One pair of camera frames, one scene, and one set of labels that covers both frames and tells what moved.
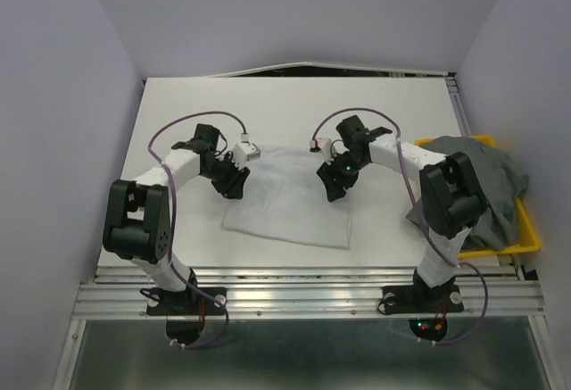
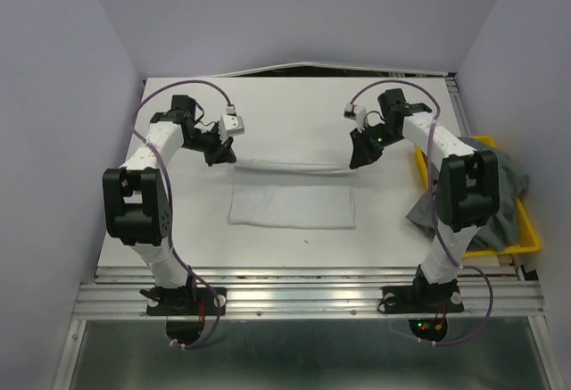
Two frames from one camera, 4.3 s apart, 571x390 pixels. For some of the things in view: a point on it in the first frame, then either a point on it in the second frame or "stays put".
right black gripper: (333, 180) -> (362, 153)
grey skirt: (497, 228) stays put
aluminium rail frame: (322, 293) stays put
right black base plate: (419, 299) stays put
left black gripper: (233, 187) -> (220, 153)
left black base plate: (191, 302) stays put
